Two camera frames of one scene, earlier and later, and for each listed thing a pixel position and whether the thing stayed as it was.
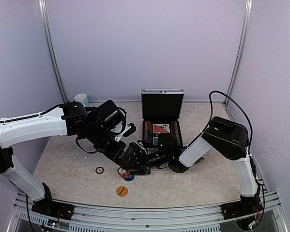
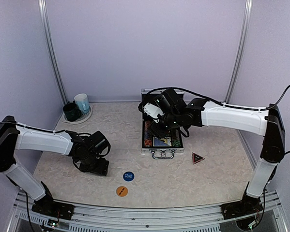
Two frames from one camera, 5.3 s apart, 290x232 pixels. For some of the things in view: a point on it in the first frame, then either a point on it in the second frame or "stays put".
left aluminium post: x=43 y=13 stays put
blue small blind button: x=130 y=178 stays put
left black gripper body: x=98 y=137 → x=89 y=164
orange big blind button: x=122 y=191 stays put
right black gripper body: x=148 y=162 → x=171 y=122
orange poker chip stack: x=123 y=173 → x=147 y=143
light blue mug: x=82 y=97 stays put
